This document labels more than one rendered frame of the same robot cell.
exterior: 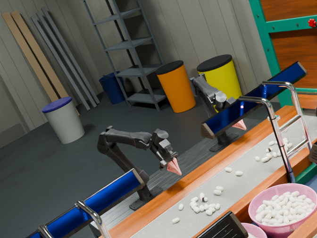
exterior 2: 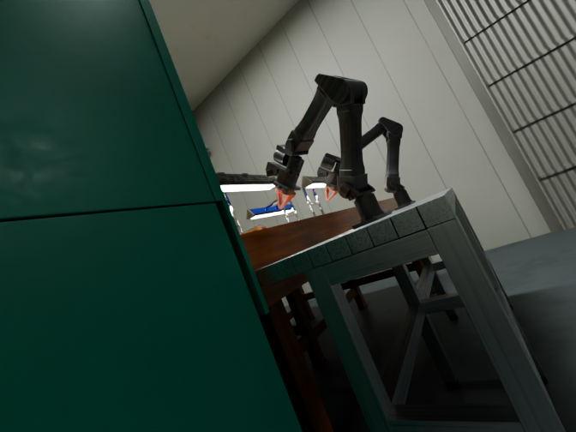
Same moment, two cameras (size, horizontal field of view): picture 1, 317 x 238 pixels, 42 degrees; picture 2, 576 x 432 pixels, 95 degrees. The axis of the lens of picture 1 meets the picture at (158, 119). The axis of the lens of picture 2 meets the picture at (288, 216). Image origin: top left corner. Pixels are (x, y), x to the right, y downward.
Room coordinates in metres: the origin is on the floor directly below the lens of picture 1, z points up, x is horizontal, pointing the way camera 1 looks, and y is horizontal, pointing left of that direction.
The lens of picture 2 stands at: (2.81, -0.91, 0.68)
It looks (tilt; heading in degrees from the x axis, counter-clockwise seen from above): 7 degrees up; 149
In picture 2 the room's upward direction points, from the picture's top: 23 degrees counter-clockwise
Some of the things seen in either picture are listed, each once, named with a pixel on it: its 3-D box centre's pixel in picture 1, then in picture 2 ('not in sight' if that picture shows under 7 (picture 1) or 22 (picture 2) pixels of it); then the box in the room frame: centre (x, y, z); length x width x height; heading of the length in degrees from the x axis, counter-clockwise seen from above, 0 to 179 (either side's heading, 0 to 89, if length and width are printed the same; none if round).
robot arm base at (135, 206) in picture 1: (143, 192); (402, 198); (2.00, 0.23, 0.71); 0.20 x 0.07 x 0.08; 117
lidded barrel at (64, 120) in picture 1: (64, 120); not in sight; (5.90, 1.28, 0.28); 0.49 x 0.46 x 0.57; 29
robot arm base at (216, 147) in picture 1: (221, 137); (368, 207); (2.27, -0.31, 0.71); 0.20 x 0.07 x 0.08; 117
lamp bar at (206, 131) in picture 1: (255, 97); (233, 181); (1.72, -0.44, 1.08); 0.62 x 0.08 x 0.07; 116
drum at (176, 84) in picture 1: (177, 87); not in sight; (5.18, -0.38, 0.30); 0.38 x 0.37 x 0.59; 117
